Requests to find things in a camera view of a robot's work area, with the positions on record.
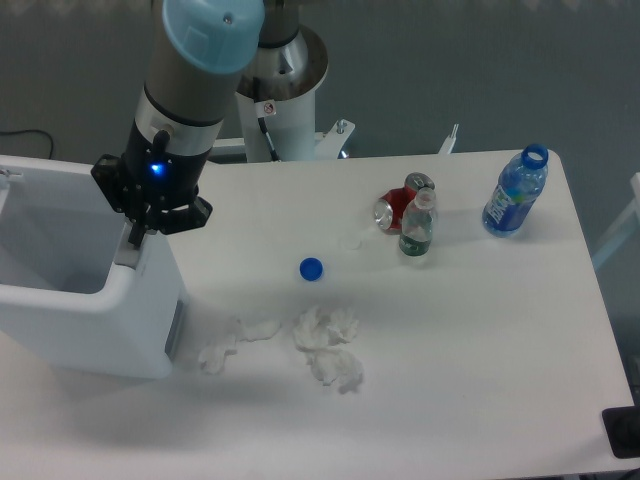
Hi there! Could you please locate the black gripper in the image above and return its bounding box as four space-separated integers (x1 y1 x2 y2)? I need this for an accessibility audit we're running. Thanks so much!
91 124 213 248

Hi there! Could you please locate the white trash can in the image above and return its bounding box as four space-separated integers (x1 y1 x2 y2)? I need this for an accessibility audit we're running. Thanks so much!
1 156 187 379

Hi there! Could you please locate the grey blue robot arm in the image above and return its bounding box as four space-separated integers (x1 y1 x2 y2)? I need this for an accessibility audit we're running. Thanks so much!
91 1 299 248

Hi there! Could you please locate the crushed red soda can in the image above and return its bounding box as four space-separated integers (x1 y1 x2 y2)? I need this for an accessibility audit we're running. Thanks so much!
372 172 435 234

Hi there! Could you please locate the crumpled white tissue left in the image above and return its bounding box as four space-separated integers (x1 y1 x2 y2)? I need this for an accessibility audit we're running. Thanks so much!
197 317 281 375

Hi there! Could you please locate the crumpled white tissue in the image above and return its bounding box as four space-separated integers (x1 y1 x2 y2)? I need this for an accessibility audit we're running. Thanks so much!
292 305 364 394
197 317 281 375

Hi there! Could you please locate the blue bottle cap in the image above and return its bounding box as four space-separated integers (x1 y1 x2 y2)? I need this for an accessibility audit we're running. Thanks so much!
299 257 324 282

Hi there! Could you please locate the crumpled white tissue right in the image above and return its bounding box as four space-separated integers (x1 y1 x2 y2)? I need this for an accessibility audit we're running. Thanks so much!
292 305 364 394

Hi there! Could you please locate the clear green label bottle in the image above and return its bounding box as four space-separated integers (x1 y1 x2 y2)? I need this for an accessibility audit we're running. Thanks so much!
399 187 438 257

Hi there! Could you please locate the blue plastic water bottle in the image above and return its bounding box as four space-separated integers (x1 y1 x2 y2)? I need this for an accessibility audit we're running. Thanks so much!
482 143 549 238

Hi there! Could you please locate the black device at edge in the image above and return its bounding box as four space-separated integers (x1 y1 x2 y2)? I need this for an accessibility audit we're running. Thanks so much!
602 406 639 459

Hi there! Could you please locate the black floor cable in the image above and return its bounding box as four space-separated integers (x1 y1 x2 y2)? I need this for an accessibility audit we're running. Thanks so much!
0 129 55 159

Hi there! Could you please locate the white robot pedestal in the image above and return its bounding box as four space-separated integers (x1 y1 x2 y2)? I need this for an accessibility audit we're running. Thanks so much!
210 25 356 163

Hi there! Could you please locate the white frame at right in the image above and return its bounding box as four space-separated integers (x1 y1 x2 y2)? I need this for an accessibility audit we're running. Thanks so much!
591 173 639 271

